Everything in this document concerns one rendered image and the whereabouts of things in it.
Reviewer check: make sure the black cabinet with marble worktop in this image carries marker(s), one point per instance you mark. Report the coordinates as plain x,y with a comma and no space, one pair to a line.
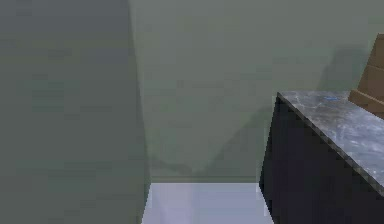
310,173

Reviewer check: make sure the small blue flat object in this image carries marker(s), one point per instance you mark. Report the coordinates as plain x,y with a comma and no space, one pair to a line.
331,98

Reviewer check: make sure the brown wooden box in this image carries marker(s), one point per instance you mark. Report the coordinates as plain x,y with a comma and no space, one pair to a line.
371,86

